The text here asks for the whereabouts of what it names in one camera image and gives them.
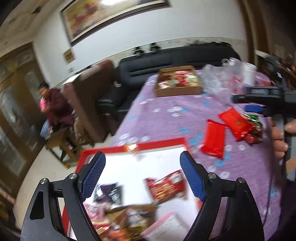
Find small gold wall plaque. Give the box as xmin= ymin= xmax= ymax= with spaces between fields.
xmin=63 ymin=48 xmax=76 ymax=64

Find purple floral tablecloth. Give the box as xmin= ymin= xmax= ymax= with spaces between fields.
xmin=112 ymin=75 xmax=281 ymax=239

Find pink bear snack packet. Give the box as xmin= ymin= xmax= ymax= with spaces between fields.
xmin=83 ymin=202 xmax=108 ymax=222

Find brown armchair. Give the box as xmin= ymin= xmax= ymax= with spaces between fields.
xmin=63 ymin=60 xmax=114 ymax=143

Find person's right hand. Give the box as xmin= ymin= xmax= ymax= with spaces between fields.
xmin=269 ymin=120 xmax=296 ymax=160

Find dark purple snack packet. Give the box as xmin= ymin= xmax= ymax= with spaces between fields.
xmin=94 ymin=183 xmax=122 ymax=205

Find framed horse painting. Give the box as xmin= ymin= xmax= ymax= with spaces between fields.
xmin=61 ymin=0 xmax=171 ymax=46

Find gold brown snack packet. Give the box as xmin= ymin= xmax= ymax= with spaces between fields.
xmin=104 ymin=204 xmax=158 ymax=240

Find seated person in maroon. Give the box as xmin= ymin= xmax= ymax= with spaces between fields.
xmin=39 ymin=82 xmax=74 ymax=140

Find clear plastic bag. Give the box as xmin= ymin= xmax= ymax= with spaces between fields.
xmin=201 ymin=57 xmax=244 ymax=106

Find red tray with white base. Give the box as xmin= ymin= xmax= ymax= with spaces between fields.
xmin=62 ymin=138 xmax=199 ymax=240

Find cardboard box of snacks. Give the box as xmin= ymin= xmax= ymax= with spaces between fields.
xmin=154 ymin=66 xmax=203 ymax=97

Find wooden glass door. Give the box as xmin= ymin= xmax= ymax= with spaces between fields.
xmin=1 ymin=43 xmax=46 ymax=198

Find red patterned snack bag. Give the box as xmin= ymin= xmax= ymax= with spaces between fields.
xmin=144 ymin=170 xmax=186 ymax=204

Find red snack packet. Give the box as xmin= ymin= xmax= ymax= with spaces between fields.
xmin=218 ymin=108 xmax=253 ymax=141
xmin=200 ymin=120 xmax=226 ymax=160

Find black leather sofa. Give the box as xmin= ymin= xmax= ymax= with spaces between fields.
xmin=96 ymin=42 xmax=240 ymax=135

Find wooden stool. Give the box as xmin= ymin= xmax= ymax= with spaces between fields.
xmin=45 ymin=128 xmax=83 ymax=169

